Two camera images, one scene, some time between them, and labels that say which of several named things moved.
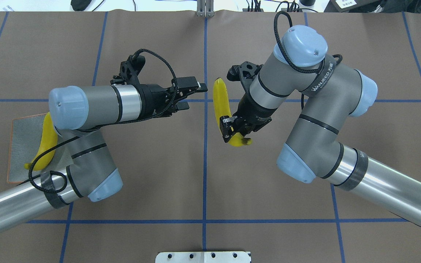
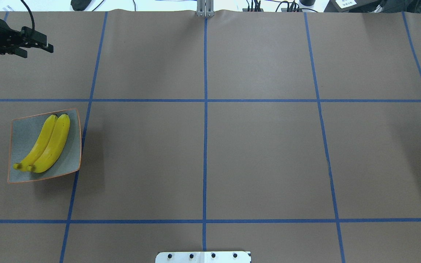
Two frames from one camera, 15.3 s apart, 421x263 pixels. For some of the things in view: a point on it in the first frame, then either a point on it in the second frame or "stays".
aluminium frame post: (205, 8) stays
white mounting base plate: (203, 257) stays
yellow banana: (222, 109) -> (60, 136)
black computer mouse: (80, 5) stays
